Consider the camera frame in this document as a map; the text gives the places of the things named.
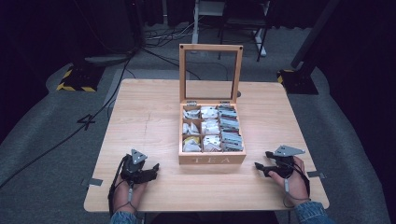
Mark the row of grey tea packets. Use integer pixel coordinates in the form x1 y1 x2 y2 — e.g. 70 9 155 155
217 105 245 153

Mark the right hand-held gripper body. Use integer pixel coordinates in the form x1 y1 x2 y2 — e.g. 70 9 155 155
273 145 306 179

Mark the black metal frame stand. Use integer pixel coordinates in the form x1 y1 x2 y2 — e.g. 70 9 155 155
217 0 273 63

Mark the grey right gripper cable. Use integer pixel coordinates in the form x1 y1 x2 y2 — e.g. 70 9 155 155
282 177 312 209

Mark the pile of white tea bags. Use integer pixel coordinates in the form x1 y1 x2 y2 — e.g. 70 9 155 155
181 105 222 153

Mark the grey left gripper cable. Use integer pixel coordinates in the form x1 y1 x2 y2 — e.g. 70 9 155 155
114 181 138 216

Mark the black yellow striped stand base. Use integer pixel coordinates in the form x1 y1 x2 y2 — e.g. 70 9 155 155
276 68 319 95
56 64 106 93

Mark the bundle of floor cables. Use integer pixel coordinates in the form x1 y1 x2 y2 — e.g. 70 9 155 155
143 21 198 49

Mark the person's left hand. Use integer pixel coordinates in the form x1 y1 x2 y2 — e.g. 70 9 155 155
112 174 148 215

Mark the grey floor plate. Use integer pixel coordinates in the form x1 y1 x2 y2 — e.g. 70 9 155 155
83 53 133 65

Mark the thin black floor cable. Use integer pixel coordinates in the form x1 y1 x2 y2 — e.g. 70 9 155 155
140 47 203 81

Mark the white metal stand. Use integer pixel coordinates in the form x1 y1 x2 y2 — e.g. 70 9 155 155
191 0 226 45

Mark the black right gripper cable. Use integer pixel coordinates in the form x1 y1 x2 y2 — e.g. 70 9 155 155
291 160 312 198

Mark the long black floor cable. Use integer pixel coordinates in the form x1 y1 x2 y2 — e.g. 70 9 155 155
0 54 134 190

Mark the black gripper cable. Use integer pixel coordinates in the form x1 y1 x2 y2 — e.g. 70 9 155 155
291 160 312 198
107 154 131 217

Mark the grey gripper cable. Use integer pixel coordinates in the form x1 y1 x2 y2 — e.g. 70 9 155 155
114 181 138 216
282 177 312 209

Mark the wooden tea box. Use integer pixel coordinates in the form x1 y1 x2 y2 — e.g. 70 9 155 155
177 43 248 166

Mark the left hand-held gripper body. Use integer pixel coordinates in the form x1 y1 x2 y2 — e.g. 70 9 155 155
120 148 149 185

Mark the black slanted stand post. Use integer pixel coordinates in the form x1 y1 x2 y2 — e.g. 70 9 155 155
290 0 341 70

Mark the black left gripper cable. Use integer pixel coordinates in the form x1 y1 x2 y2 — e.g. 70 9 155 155
107 154 131 217

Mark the person's right hand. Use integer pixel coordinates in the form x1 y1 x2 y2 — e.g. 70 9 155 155
268 156 311 207

